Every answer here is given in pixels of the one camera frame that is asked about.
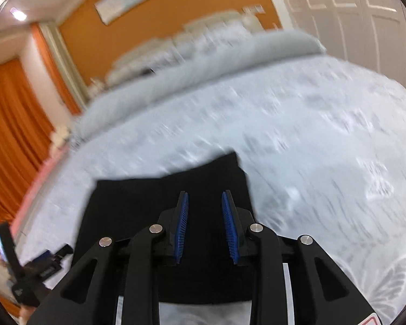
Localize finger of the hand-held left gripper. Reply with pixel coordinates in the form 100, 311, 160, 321
0, 223, 22, 278
24, 244, 74, 275

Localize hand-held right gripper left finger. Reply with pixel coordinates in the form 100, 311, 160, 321
30, 190, 190, 325

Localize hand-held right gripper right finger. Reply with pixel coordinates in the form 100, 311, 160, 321
221, 190, 381, 325

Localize black pants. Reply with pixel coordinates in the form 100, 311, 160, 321
71, 151, 258, 305

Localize white flower plush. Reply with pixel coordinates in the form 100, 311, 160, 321
51, 125, 71, 150

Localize orange curtain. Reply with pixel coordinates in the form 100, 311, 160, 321
0, 24, 82, 241

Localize butterfly-print bed sheet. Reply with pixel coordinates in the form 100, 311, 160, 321
7, 54, 406, 325

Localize light blue duvet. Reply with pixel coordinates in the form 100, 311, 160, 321
71, 30, 325, 143

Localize white bedside ornament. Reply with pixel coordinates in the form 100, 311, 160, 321
88, 78, 104, 97

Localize beige padded headboard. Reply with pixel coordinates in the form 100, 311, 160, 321
106, 10, 261, 85

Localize white wardrobe doors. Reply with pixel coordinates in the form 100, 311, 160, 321
260, 0, 406, 102

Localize beige window frame trim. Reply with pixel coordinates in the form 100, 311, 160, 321
39, 22, 89, 109

